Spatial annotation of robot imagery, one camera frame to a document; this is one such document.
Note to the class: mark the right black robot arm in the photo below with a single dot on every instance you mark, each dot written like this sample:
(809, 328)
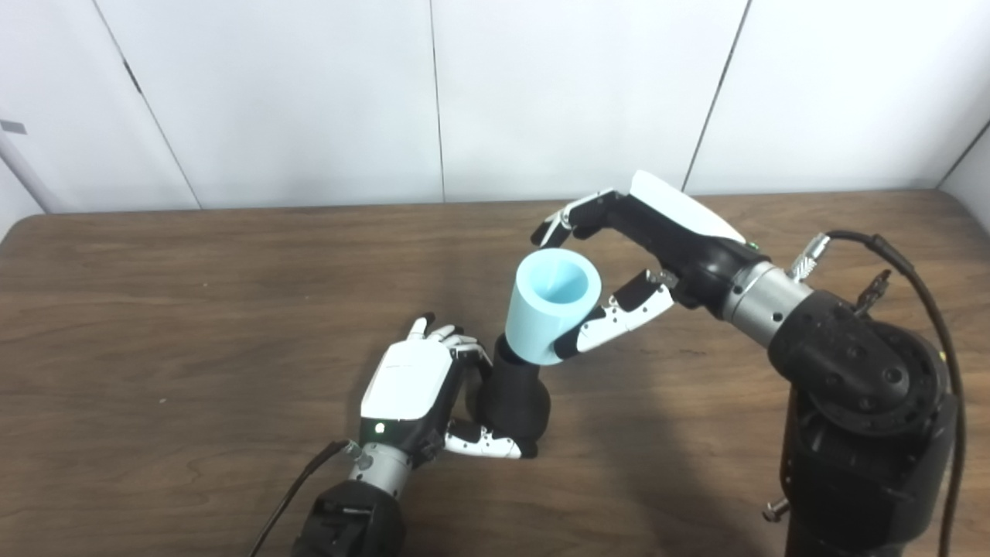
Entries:
(858, 402)

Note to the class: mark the black funnel-shaped nozzle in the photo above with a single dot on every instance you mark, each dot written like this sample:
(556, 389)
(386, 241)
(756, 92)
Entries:
(514, 402)

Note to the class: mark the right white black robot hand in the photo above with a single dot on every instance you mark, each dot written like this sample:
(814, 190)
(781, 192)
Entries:
(681, 232)

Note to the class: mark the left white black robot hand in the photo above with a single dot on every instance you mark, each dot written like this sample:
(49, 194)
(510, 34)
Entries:
(406, 379)

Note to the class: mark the black wall panel hinge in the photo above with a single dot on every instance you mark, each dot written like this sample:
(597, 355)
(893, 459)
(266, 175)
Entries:
(132, 76)

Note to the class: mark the small grey wall label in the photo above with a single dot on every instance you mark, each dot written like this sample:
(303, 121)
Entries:
(11, 127)

